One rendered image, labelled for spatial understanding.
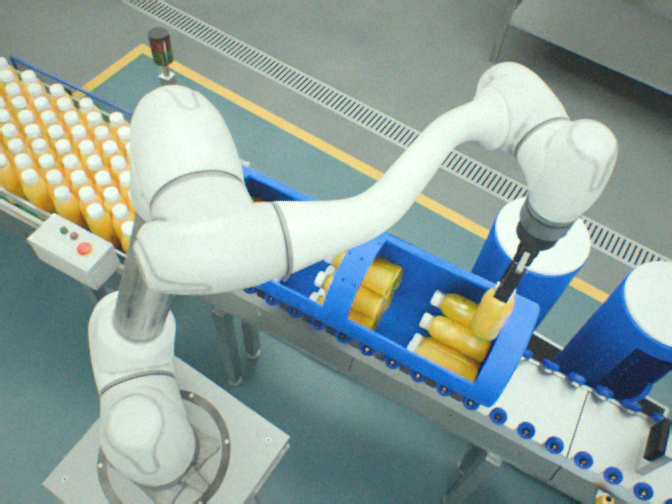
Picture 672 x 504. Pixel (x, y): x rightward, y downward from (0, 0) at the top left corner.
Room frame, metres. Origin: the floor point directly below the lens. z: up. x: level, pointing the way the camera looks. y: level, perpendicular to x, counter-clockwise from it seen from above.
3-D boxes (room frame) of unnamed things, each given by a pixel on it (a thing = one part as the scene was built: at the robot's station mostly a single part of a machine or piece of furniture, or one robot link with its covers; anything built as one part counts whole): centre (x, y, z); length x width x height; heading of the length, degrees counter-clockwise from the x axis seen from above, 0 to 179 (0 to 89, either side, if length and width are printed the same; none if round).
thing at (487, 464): (0.56, -0.54, 0.31); 0.06 x 0.06 x 0.63; 67
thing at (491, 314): (0.66, -0.35, 1.32); 0.07 x 0.07 x 0.17
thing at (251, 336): (1.08, 0.31, 0.31); 0.06 x 0.06 x 0.63; 67
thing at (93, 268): (0.86, 0.70, 1.05); 0.20 x 0.10 x 0.10; 67
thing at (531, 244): (0.66, -0.35, 1.60); 0.08 x 0.07 x 0.09; 157
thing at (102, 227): (0.98, 0.68, 0.98); 0.07 x 0.07 x 0.17
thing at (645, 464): (0.52, -0.83, 1.00); 0.10 x 0.04 x 0.15; 157
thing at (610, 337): (0.92, -0.95, 0.59); 0.28 x 0.28 x 0.88
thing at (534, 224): (0.66, -0.35, 1.67); 0.09 x 0.09 x 0.06
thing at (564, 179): (0.68, -0.34, 1.78); 0.13 x 0.11 x 0.16; 25
